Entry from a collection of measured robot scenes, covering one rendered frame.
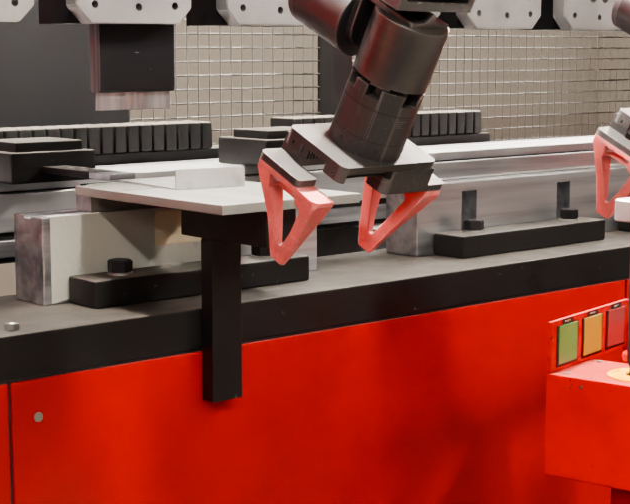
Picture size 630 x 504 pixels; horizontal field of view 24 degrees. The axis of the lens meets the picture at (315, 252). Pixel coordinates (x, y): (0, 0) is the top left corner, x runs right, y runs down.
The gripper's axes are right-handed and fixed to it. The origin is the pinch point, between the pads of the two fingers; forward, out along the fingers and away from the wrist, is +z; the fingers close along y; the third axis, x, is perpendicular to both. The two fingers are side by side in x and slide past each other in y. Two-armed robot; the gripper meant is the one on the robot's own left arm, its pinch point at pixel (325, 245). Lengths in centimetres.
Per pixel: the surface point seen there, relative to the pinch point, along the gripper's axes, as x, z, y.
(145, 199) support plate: -33.8, 17.2, -12.1
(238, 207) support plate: -22.3, 11.3, -13.3
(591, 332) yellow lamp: -8, 25, -64
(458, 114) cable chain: -76, 35, -117
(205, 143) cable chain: -78, 38, -62
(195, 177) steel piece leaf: -35.7, 16.3, -19.9
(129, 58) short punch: -52, 11, -21
